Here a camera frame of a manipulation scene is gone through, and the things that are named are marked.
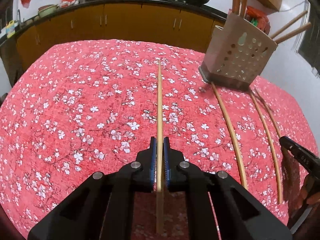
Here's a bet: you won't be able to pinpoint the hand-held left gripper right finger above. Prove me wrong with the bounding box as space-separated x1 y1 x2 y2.
163 137 293 240

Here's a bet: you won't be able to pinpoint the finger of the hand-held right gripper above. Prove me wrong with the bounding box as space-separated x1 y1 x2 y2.
279 136 301 162

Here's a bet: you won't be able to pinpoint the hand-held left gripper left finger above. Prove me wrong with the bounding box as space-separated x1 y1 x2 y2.
27 137 157 240

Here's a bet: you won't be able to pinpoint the beige perforated utensil holder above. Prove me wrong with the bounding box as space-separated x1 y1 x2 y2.
199 12 278 92

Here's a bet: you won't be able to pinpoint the red floral tablecloth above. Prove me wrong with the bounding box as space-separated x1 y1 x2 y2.
0 39 320 240

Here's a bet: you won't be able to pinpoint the barred window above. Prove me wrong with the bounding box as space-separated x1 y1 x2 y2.
295 0 320 78

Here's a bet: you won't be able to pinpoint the red bag over bottles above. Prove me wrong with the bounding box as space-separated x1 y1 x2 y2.
246 6 269 20

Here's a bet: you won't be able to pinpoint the wooden lower kitchen cabinets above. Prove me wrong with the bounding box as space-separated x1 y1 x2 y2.
15 4 225 70

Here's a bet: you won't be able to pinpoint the green basin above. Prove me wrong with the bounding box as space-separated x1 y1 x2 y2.
37 4 59 18

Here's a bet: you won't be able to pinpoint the crumpled red plastic bag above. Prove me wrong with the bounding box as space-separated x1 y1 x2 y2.
59 0 80 8

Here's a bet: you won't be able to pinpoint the yellow detergent bottle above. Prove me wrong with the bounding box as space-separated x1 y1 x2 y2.
5 21 16 38

